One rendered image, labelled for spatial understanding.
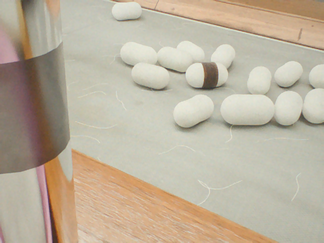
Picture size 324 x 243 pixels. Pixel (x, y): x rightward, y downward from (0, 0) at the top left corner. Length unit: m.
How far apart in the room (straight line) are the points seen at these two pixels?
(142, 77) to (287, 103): 0.11
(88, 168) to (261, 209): 0.09
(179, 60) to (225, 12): 0.16
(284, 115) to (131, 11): 0.25
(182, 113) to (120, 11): 0.23
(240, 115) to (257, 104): 0.01
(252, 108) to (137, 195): 0.12
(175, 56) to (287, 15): 0.18
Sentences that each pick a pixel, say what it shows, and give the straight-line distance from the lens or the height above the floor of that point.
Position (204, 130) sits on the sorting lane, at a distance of 0.25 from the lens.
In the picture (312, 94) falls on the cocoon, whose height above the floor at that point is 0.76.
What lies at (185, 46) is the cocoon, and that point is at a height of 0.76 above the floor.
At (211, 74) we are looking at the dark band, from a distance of 0.30.
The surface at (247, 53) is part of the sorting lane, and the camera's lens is 0.39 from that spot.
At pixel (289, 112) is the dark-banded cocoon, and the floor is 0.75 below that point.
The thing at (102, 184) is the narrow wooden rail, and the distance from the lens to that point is 0.17.
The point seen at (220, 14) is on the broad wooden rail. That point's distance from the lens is 0.47.
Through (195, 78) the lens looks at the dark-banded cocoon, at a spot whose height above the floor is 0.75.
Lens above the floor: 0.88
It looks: 32 degrees down
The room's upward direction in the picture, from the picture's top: 5 degrees clockwise
